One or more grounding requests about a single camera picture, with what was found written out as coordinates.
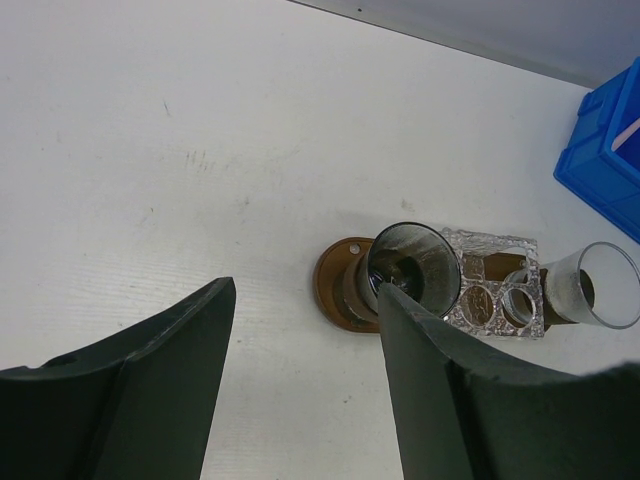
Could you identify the blue plastic bin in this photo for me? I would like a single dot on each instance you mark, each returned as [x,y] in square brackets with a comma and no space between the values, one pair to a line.
[604,176]

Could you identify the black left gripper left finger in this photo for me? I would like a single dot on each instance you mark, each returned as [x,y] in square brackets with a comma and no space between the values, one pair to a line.
[138,404]

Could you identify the dark glass cup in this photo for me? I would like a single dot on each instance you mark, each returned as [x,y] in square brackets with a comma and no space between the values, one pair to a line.
[416,259]
[596,285]

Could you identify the clear textured toothbrush holder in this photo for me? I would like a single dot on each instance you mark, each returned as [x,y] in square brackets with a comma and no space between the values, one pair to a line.
[501,292]

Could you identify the brown oval wooden tray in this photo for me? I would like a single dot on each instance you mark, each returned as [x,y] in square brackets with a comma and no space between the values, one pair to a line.
[336,294]

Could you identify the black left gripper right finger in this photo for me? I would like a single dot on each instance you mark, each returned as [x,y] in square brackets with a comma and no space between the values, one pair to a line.
[465,410]

